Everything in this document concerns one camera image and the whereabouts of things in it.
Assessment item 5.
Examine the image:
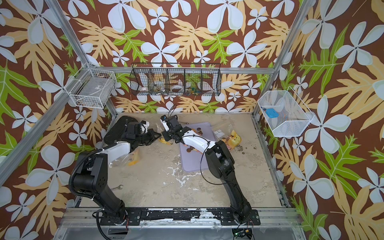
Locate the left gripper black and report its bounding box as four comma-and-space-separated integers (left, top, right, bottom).
136, 128, 162, 145

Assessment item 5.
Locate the ziploc bag with brown items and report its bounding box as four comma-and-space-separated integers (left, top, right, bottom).
158, 137, 174, 145

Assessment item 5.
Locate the ziploc bag with yellow cookies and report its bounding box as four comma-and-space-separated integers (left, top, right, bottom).
109, 149, 141, 168

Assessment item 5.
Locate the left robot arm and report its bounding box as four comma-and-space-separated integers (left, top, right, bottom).
69, 116, 161, 224

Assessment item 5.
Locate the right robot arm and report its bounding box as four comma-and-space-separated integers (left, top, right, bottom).
161, 115, 252, 224

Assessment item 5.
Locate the pile of poured cookies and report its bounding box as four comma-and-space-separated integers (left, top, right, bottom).
183, 128, 208, 154

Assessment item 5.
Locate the ziploc bag right with yellow toy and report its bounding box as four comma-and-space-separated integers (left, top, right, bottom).
213, 127, 242, 151

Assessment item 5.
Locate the lavender plastic tray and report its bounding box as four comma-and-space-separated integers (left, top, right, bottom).
179, 122, 217, 173

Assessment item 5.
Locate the black hard case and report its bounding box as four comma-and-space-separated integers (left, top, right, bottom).
103, 116, 137, 145

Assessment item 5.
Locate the small metal wrench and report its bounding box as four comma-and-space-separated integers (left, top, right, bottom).
111, 185, 124, 191

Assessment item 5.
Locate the blue object in basket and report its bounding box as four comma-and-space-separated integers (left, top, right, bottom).
264, 108, 279, 118

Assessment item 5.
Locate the white mesh basket right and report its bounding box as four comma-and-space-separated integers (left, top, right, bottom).
258, 90, 315, 138

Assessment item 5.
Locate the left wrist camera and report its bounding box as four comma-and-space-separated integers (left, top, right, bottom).
140, 121, 150, 134

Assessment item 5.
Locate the black wire basket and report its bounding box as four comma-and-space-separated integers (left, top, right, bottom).
129, 63, 222, 96

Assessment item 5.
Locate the white wire basket left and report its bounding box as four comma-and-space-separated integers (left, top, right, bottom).
66, 64, 117, 109

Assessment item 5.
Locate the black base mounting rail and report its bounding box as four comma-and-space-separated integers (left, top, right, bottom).
99, 208, 261, 227

